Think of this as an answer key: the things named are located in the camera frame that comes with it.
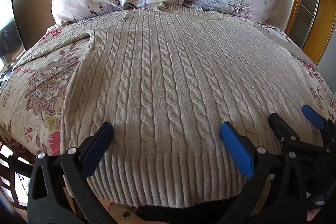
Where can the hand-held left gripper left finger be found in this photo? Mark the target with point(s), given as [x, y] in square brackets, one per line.
[98, 141]

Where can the light wooden bed frame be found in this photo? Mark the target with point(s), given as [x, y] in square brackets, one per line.
[123, 214]

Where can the wooden lattice frame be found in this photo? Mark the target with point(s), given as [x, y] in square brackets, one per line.
[10, 187]

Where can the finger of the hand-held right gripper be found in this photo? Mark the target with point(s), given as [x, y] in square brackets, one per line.
[279, 125]
[312, 116]

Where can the floral bed sheet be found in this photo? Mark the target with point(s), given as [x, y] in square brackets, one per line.
[39, 90]

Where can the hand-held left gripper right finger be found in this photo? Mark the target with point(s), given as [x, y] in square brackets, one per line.
[236, 146]

